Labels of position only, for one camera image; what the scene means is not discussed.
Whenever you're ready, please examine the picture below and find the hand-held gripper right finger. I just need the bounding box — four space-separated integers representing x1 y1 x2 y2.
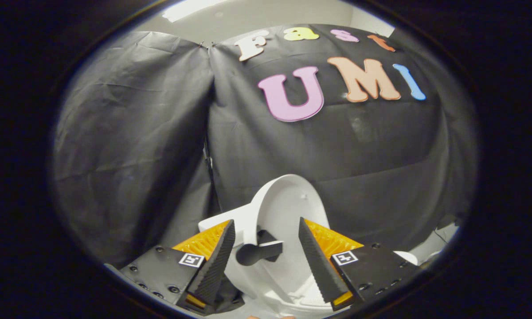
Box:
298 217 422 312

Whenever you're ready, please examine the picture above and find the white toilet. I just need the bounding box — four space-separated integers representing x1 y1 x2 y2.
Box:
198 208 419 317

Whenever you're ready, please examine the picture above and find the white toilet lid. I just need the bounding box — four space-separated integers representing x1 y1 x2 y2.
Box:
236 174 331 293

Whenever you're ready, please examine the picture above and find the black backdrop cloth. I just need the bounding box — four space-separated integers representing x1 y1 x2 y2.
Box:
53 23 477 266

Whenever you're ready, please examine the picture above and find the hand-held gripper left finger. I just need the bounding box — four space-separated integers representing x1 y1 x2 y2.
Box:
120 219 236 315

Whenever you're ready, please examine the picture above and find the black lid pull tab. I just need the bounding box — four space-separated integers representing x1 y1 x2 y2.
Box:
236 230 284 266

